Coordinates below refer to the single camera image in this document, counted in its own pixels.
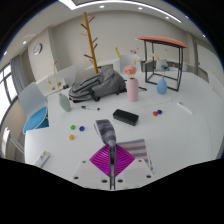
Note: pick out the small red magnet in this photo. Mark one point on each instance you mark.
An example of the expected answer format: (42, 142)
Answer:
(155, 113)

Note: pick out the green vase with dried flowers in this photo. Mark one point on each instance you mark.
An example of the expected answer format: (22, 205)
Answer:
(64, 102)

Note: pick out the striped grey pink towel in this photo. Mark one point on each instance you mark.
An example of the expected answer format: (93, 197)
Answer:
(106, 130)

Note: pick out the small blue magnet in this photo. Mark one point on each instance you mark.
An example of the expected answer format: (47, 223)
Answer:
(159, 112)

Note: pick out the wooden coat rack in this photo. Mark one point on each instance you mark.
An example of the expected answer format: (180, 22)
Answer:
(90, 43)

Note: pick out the black stand with orange top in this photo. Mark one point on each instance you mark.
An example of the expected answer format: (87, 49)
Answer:
(163, 40)

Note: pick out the window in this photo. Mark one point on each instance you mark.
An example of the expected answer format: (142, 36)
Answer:
(6, 96)

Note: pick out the green round magnet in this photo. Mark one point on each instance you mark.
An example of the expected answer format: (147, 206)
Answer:
(72, 127)

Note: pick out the black white marker pen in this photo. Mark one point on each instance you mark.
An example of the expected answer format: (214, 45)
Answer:
(90, 108)

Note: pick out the orange round magnet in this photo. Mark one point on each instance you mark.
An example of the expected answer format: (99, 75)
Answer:
(71, 137)

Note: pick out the round wall clock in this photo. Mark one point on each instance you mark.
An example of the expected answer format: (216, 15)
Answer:
(37, 49)

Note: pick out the blue vase with stems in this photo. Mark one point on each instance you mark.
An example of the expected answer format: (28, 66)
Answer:
(162, 86)

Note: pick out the white chair with blue seat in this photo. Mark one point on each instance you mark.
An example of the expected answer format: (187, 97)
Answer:
(35, 118)

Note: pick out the black rectangular box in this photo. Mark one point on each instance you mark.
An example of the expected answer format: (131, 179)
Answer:
(125, 117)

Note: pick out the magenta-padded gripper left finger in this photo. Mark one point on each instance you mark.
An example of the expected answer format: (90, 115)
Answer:
(100, 161)

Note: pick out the grey curtain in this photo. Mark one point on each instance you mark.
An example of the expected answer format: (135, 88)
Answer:
(19, 75)

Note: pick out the blue round magnet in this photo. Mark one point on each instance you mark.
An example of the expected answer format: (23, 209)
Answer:
(81, 128)

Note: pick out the white rectangular bar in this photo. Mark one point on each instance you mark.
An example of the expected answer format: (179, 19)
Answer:
(184, 107)

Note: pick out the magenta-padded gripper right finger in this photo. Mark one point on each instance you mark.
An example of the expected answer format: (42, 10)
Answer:
(125, 160)

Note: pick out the white remote control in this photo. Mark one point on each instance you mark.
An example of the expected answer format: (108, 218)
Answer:
(42, 158)

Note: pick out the pink vase with flowers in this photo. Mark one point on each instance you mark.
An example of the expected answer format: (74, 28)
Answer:
(132, 89)

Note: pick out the ceiling lights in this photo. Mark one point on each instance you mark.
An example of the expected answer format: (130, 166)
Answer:
(116, 4)

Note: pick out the grey backpack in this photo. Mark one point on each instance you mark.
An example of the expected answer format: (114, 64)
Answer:
(100, 85)

